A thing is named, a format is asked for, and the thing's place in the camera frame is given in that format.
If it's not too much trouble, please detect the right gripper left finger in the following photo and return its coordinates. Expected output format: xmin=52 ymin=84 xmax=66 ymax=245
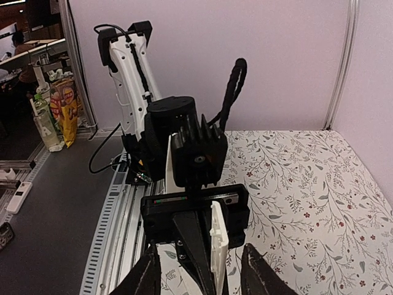
xmin=110 ymin=241 xmax=161 ymax=295

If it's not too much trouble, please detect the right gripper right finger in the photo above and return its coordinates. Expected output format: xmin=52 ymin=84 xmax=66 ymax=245
xmin=241 ymin=243 xmax=296 ymax=295

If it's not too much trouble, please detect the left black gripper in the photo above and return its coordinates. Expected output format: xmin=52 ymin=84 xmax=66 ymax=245
xmin=141 ymin=184 xmax=249 ymax=294

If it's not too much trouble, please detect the white remote battery cover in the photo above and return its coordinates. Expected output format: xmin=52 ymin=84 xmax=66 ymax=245
xmin=209 ymin=201 xmax=229 ymax=295

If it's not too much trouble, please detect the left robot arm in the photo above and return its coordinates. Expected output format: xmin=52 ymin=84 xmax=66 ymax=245
xmin=94 ymin=21 xmax=249 ymax=294

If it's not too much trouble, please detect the spare white remote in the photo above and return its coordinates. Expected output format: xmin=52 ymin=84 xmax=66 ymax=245
xmin=6 ymin=181 xmax=33 ymax=214

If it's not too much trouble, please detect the floral patterned table mat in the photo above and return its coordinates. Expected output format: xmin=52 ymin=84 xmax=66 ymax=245
xmin=156 ymin=129 xmax=393 ymax=295

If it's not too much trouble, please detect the clear plastic bottle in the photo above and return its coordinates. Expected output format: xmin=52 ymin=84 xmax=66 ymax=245
xmin=30 ymin=93 xmax=63 ymax=152

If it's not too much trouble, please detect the yellow snack bag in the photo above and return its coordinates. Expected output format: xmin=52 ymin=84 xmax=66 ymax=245
xmin=50 ymin=78 xmax=78 ymax=148

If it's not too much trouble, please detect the seated person dark hair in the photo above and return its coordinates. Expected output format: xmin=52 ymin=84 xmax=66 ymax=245
xmin=12 ymin=31 xmax=34 ymax=56

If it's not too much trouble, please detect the aluminium front rail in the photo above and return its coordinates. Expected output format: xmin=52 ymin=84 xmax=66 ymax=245
xmin=79 ymin=167 xmax=164 ymax=294

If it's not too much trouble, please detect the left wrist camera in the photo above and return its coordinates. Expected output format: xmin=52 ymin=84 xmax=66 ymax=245
xmin=165 ymin=116 xmax=228 ymax=194

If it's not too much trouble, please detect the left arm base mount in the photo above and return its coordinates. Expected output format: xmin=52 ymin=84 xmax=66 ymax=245
xmin=88 ymin=122 xmax=154 ymax=187

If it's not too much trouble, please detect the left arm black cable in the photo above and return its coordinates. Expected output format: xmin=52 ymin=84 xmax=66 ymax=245
xmin=208 ymin=57 xmax=248 ymax=133

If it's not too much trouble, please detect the left aluminium frame post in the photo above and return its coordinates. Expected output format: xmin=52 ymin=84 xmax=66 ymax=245
xmin=322 ymin=0 xmax=360 ymax=130

